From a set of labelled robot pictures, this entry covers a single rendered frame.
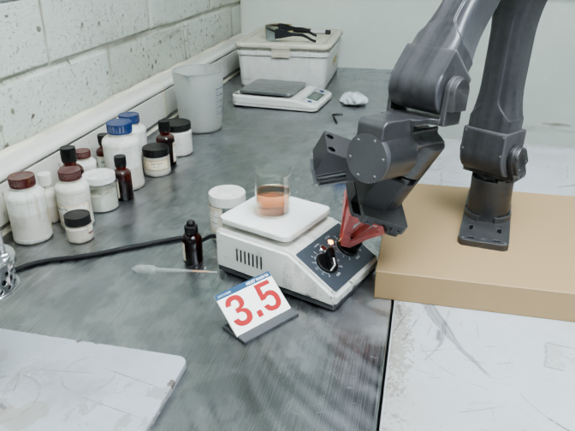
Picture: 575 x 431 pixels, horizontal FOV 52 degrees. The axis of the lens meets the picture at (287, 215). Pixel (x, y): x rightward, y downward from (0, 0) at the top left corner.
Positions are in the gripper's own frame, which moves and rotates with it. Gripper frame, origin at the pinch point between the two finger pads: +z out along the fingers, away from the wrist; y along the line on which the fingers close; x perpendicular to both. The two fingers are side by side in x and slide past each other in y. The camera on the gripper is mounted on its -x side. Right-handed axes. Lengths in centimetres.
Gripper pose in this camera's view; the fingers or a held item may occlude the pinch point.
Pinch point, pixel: (346, 239)
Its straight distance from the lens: 82.9
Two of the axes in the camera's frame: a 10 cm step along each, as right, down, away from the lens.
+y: 0.4, 6.9, -7.2
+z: -4.1, 6.7, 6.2
